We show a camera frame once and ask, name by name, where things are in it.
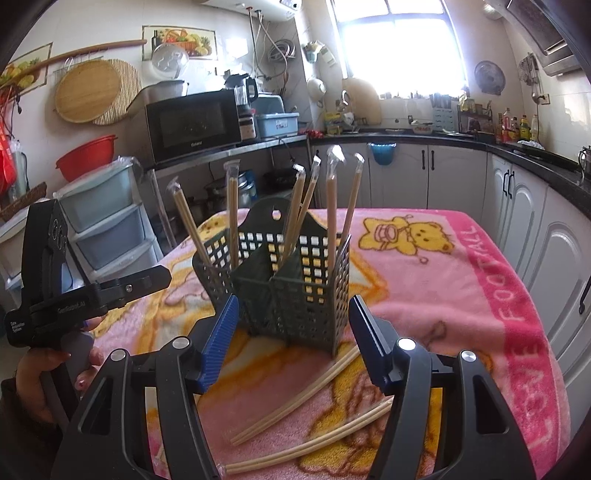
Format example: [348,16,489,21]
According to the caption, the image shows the wall fan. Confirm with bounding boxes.
[474,60,506,96]

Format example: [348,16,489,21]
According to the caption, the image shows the bare chopsticks pair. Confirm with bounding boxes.
[230,346,360,446]
[223,398,394,475]

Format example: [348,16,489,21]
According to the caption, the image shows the bare chopsticks pair upper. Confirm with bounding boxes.
[230,346,360,446]

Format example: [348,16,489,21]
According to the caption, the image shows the chopsticks pair leaning on basket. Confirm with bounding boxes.
[280,164,307,266]

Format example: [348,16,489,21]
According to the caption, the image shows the dark green utensil basket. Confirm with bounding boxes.
[192,197,349,355]

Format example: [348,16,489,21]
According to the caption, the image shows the metal shelf rack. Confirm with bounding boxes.
[138,135,311,253]

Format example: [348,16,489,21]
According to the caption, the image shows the person's left hand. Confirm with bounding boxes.
[13,317,105,425]

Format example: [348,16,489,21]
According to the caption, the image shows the steel pot on shelf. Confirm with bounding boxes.
[204,170,260,213]

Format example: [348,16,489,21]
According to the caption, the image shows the round woven bamboo tray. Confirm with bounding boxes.
[55,59,141,126]

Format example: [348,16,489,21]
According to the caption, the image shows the blue plastic bin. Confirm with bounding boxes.
[256,113,300,140]

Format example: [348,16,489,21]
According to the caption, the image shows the plastic drawer tower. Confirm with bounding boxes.
[53,157,162,288]

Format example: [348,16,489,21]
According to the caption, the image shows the fruit picture on wall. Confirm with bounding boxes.
[142,25,217,61]

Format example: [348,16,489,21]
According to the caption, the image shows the black range hood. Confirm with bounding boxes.
[487,0,581,77]

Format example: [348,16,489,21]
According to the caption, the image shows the wrapped chopsticks pair long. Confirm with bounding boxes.
[223,160,239,269]

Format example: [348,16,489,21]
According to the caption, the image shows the red plastic basin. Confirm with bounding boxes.
[55,135,117,182]

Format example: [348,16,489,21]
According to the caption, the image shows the hanging blue basket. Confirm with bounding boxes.
[369,143,397,166]

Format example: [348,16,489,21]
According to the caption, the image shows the pink cartoon blanket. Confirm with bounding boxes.
[94,208,570,479]

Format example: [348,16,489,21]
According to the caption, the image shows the bare chopsticks pair lower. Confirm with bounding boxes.
[223,398,394,475]

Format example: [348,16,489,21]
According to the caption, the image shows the black microwave oven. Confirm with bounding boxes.
[145,89,242,163]

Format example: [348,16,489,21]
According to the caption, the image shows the red snack bag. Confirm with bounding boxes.
[0,124,17,196]

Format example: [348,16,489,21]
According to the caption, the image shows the white kitchen cabinets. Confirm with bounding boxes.
[338,137,590,429]

